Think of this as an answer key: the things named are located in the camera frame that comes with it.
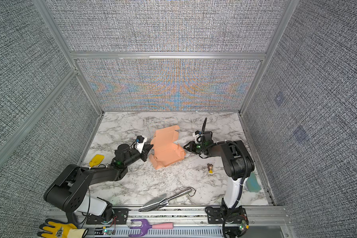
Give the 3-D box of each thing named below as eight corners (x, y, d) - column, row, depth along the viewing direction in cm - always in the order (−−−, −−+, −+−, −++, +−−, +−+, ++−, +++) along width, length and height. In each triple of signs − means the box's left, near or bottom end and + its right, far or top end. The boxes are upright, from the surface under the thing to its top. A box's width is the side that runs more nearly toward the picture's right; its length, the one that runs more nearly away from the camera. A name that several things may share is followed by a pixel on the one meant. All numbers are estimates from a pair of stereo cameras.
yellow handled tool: (89, 167, 92) (88, 165, 91) (94, 156, 97) (92, 154, 96) (100, 167, 92) (99, 165, 91) (104, 156, 97) (103, 154, 96)
